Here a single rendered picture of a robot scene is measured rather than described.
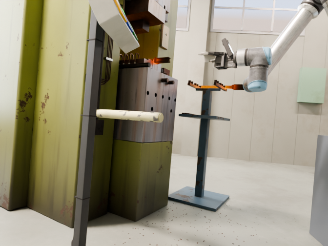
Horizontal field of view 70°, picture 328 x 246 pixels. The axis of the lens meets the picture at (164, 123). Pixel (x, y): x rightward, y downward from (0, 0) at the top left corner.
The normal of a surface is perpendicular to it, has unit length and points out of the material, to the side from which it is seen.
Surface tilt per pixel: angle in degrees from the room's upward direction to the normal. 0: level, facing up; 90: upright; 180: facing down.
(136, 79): 90
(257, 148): 90
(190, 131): 90
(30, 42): 90
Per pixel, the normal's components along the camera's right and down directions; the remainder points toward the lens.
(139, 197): 0.85, 0.07
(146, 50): -0.51, -0.04
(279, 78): -0.10, 0.00
